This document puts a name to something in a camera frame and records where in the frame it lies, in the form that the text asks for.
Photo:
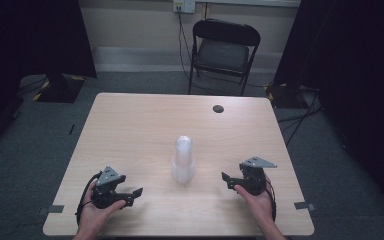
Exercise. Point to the black curtain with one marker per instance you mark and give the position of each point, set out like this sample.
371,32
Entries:
23,43
356,73

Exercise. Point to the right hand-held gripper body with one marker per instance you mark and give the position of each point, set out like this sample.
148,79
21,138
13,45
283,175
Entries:
254,175

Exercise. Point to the grey tape strip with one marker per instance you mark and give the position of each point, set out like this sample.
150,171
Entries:
304,205
54,209

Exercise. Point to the stack of clear plastic cups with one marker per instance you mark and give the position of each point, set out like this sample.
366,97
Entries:
183,160

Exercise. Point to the person's right hand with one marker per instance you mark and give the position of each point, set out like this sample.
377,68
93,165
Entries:
258,205

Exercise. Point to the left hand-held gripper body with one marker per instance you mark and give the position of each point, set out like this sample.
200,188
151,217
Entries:
108,180

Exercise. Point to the black folding chair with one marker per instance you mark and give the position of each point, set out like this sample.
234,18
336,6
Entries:
222,53

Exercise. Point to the black table grommet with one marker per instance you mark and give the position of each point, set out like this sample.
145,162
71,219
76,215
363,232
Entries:
218,108

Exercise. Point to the white wall outlet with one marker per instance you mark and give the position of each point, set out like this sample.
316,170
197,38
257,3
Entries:
184,6

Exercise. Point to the person's left hand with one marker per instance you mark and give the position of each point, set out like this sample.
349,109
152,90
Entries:
95,216

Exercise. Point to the black stand base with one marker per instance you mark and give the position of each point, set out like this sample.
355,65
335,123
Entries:
290,96
60,90

